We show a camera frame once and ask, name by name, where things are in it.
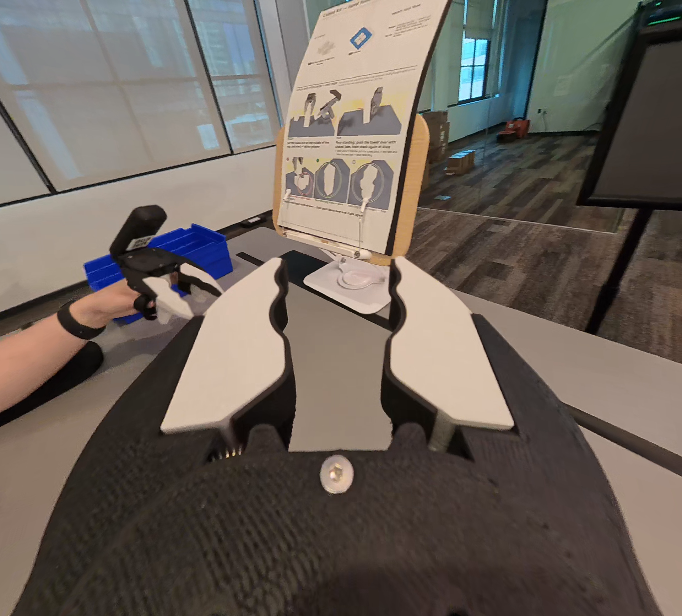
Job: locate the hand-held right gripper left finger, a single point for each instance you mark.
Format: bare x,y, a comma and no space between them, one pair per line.
229,360

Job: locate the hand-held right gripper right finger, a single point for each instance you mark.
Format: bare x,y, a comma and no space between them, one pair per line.
447,360

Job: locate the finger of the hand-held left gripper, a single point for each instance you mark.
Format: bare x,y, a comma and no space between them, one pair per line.
168,301
202,285

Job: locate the blue plastic bin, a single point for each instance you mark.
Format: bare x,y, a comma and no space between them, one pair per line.
202,251

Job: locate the person's left forearm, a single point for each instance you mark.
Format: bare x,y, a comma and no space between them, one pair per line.
32,360

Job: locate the person's left hand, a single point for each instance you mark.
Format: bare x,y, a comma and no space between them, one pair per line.
112,307

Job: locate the black wristband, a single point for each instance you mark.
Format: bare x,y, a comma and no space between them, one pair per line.
77,323

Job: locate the black wrist rest pad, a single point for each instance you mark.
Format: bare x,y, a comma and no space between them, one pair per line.
64,376

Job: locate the stack of cardboard boxes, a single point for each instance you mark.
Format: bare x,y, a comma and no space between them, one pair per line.
437,134

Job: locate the orange floor machine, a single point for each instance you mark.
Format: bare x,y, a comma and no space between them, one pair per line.
514,128

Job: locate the printed instruction sheet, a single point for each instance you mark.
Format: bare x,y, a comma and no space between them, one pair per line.
367,94

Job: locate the window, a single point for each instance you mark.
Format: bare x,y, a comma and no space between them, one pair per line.
477,67

